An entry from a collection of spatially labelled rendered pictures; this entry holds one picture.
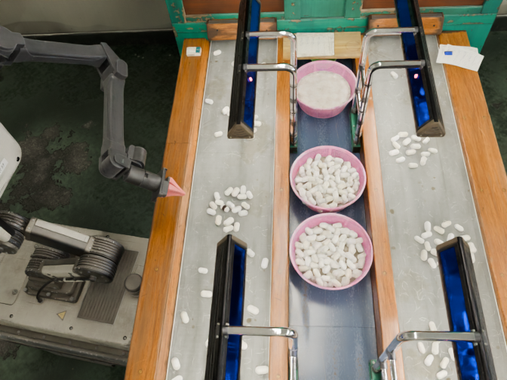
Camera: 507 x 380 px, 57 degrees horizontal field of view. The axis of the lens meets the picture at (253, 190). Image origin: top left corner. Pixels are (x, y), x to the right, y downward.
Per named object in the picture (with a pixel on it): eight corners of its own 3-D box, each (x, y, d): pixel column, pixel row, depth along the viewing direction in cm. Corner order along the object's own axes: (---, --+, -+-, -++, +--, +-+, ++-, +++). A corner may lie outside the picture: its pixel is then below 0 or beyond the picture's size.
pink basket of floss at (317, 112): (321, 135, 184) (323, 120, 176) (277, 99, 196) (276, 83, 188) (368, 100, 192) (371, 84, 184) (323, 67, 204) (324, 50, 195)
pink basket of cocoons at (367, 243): (289, 298, 152) (289, 288, 143) (290, 225, 165) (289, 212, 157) (372, 299, 149) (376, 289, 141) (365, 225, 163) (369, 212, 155)
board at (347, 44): (283, 59, 195) (282, 57, 194) (283, 35, 203) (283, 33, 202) (362, 58, 192) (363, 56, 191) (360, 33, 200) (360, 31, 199)
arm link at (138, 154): (99, 173, 142) (113, 160, 137) (105, 146, 149) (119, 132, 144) (132, 190, 148) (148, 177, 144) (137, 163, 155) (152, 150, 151)
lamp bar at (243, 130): (227, 139, 141) (224, 124, 135) (239, 5, 173) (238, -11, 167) (253, 139, 140) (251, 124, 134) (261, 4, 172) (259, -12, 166)
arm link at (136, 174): (118, 183, 144) (126, 173, 140) (121, 166, 148) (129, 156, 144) (139, 191, 147) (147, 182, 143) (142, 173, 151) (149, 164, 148)
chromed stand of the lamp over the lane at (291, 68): (249, 154, 183) (237, 70, 144) (251, 114, 193) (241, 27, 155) (297, 153, 181) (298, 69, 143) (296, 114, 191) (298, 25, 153)
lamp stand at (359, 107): (351, 153, 179) (367, 68, 141) (348, 113, 189) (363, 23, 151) (402, 152, 177) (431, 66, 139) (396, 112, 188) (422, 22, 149)
